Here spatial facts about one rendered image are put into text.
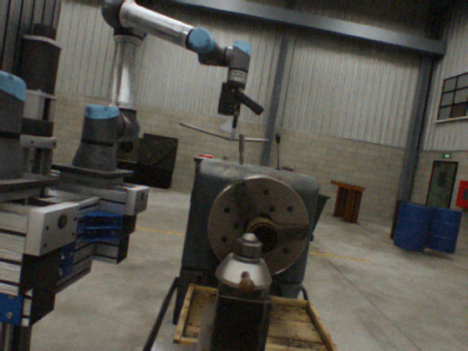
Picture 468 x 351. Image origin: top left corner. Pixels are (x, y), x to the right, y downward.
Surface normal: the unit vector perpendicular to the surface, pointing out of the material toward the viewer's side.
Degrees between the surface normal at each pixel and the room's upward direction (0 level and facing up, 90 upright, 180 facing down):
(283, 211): 90
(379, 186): 90
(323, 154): 90
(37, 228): 90
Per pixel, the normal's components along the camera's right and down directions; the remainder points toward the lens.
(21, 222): -0.07, 0.04
